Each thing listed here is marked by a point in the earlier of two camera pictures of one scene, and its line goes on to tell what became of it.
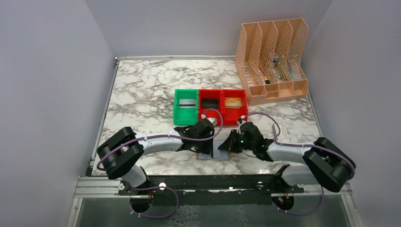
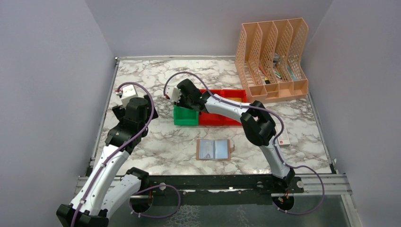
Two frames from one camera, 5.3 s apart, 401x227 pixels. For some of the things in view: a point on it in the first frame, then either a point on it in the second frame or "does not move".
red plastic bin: x=234 y=106 does not move
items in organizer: x=275 y=58 does not move
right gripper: x=230 y=143 -> x=180 y=104
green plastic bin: x=186 y=107 does not move
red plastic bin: x=210 y=104 does not move
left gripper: x=208 y=149 -> x=120 y=112
